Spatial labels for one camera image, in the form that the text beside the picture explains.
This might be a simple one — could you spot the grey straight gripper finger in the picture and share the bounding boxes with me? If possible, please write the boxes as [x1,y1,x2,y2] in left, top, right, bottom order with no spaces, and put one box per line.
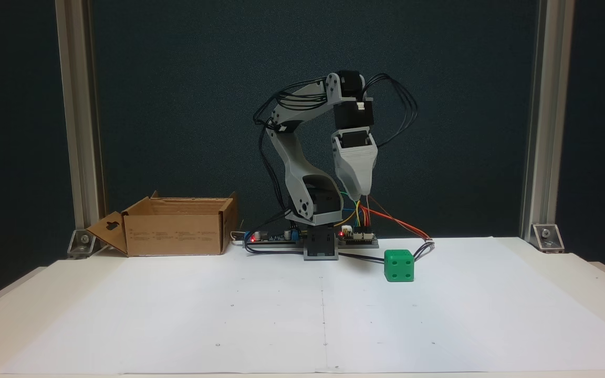
[340,157,377,201]

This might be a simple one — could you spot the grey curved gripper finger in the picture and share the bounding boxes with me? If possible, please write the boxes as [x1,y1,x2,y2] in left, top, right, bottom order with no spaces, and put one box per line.
[335,157,353,197]

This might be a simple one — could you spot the green dice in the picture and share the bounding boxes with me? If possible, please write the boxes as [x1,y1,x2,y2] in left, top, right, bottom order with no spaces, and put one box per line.
[384,249,415,283]

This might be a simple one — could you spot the circuit board with white connectors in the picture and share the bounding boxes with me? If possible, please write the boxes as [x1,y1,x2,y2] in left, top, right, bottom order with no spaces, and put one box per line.
[338,225,380,249]

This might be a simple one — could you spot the blue circuit board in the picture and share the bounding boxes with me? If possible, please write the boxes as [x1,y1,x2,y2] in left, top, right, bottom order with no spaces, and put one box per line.
[243,228,304,248]

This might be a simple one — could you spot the brown cardboard box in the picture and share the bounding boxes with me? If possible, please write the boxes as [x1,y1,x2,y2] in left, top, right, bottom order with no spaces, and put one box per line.
[86,191,239,258]

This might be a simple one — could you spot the green jumper wire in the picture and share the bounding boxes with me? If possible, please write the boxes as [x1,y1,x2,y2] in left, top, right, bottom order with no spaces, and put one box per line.
[340,202,359,227]

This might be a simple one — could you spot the yellow jumper wire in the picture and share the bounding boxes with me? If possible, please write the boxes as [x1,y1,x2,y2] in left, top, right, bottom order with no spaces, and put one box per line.
[334,201,362,228]

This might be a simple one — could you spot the black wrist wire loop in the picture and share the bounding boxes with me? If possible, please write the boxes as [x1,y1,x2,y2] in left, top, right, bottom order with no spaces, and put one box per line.
[363,73,419,151]

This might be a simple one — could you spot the orange and red wire pair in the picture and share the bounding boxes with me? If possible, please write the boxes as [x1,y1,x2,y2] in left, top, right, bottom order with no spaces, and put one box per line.
[360,194,432,243]

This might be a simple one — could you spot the black upper arm wire bundle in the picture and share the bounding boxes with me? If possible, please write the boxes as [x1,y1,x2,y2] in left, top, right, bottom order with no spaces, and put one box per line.
[244,123,304,255]

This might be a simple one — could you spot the black cable with white connector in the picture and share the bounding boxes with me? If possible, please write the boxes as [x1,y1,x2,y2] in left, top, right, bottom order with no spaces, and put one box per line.
[338,240,435,262]

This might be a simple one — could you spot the black forearm wire bundle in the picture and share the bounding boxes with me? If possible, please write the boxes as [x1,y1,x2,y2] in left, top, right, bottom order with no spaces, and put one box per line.
[253,78,330,129]

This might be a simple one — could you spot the aluminium frame post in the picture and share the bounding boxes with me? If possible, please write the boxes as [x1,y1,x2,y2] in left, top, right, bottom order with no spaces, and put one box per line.
[519,0,576,240]
[55,0,107,233]

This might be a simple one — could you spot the metal corner bracket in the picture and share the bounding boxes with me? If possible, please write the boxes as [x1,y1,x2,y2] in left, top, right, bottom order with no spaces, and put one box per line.
[67,228,98,259]
[531,223,565,254]

